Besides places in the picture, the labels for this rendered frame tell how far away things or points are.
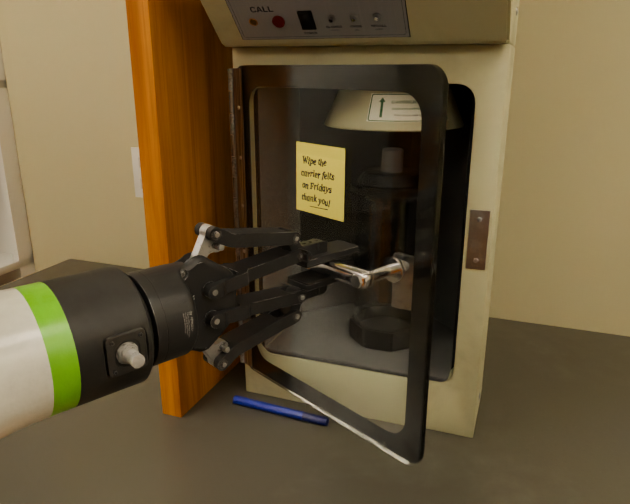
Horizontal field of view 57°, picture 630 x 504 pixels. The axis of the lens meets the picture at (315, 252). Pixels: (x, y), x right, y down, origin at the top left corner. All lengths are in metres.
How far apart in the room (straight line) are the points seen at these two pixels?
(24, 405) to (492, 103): 0.51
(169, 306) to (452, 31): 0.38
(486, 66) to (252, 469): 0.52
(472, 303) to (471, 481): 0.20
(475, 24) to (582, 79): 0.49
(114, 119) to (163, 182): 0.71
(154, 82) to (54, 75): 0.83
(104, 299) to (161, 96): 0.34
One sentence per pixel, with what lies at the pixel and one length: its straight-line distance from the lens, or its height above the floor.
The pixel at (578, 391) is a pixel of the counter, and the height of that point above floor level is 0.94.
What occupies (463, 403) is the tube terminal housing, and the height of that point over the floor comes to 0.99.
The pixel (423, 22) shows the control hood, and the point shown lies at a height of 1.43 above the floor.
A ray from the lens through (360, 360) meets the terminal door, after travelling 0.64.
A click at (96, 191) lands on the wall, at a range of 1.48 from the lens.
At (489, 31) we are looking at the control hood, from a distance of 0.63.
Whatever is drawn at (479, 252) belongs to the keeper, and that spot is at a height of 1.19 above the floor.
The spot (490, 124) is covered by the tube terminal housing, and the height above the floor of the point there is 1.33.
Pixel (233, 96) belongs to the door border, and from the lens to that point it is 0.73.
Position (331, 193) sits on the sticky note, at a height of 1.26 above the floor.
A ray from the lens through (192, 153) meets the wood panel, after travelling 0.76.
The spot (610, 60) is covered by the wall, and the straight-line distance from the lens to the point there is 1.09.
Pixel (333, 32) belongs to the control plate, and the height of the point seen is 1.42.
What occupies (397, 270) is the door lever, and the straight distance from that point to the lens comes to 0.56.
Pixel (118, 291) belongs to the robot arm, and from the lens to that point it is 0.43.
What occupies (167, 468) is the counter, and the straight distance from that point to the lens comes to 0.75.
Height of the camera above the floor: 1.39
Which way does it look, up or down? 18 degrees down
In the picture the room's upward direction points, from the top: straight up
